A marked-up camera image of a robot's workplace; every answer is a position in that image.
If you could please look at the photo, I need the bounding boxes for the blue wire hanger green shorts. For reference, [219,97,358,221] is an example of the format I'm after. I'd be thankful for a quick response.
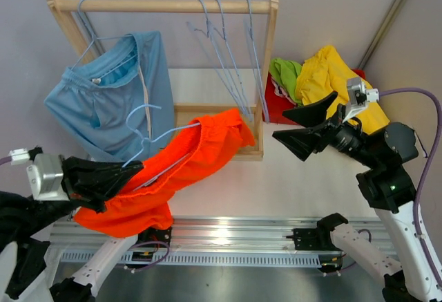
[206,0,252,122]

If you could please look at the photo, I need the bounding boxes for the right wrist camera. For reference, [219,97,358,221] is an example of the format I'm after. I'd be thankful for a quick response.
[343,77,379,122]

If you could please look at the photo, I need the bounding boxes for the lime green shorts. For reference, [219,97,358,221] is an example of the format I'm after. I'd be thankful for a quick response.
[269,57,302,106]

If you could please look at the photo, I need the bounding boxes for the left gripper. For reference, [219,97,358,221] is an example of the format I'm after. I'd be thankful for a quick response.
[14,151,144,236]

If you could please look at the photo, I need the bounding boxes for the pink patterned shorts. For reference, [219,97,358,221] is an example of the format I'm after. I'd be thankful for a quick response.
[271,77,296,105]

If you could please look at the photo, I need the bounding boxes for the light blue shorts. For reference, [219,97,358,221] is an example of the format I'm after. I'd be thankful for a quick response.
[44,31,175,162]

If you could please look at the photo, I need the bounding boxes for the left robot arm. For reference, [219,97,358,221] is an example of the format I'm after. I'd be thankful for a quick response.
[1,153,150,301]

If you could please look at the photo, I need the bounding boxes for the red plastic tray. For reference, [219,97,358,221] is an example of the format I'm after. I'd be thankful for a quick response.
[265,74,372,124]

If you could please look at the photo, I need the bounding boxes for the grey slotted cable duct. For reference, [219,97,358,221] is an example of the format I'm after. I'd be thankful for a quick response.
[61,249,322,268]

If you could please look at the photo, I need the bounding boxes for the wooden clothes rack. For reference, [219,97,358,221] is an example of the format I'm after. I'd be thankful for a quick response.
[46,0,279,161]

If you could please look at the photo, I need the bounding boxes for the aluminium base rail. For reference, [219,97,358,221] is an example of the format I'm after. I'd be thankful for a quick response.
[49,217,396,255]

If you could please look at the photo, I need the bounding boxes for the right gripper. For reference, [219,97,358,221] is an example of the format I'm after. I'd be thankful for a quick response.
[272,91,379,167]

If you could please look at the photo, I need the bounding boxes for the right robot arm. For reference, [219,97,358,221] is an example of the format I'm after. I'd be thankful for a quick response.
[273,91,441,301]

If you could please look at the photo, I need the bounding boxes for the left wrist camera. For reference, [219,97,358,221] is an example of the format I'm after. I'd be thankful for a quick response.
[8,147,69,201]

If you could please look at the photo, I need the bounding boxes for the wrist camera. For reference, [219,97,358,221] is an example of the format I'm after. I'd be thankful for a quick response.
[343,77,379,122]
[8,147,69,201]

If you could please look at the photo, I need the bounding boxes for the blue wire hanger orange shorts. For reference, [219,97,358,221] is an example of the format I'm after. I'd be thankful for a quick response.
[123,104,201,191]

